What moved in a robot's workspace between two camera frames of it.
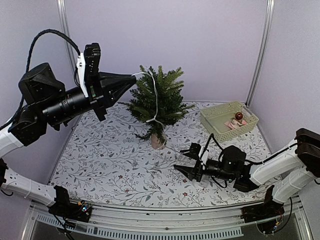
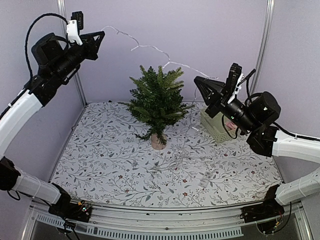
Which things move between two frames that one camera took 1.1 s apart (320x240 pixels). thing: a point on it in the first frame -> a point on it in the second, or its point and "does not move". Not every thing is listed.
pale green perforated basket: x=228 y=120 does not move
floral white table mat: x=106 y=162 does not move
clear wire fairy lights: x=155 y=117 -> x=165 y=66
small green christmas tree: x=156 y=99 does not move
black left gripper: x=111 y=94 -> x=90 y=41
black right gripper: x=190 y=172 -> x=217 y=104
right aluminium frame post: x=264 y=37 does not move
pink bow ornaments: x=235 y=123 does not move
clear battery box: x=204 y=180 does not move
